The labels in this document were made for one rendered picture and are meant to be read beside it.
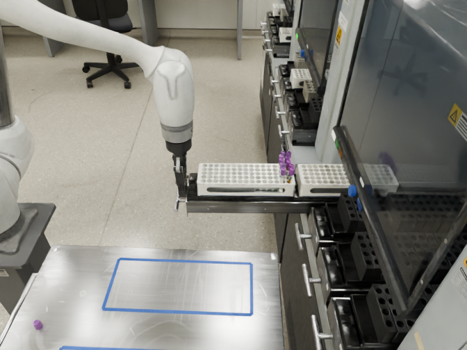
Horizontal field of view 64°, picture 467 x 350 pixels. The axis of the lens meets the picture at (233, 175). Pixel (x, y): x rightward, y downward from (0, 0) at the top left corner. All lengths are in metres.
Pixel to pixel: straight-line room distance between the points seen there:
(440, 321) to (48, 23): 0.95
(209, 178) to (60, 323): 0.54
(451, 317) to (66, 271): 0.83
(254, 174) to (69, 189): 1.63
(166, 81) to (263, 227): 1.37
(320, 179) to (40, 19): 0.83
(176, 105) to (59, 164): 1.91
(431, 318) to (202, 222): 1.61
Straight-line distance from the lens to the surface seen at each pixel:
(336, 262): 1.01
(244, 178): 1.15
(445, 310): 0.70
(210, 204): 1.15
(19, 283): 1.43
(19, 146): 1.34
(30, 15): 0.96
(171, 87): 0.95
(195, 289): 0.94
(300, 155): 1.47
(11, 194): 1.28
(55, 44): 4.53
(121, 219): 2.27
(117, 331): 0.91
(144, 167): 2.59
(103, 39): 1.03
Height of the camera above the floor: 1.61
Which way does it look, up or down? 41 degrees down
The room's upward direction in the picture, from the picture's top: 1 degrees clockwise
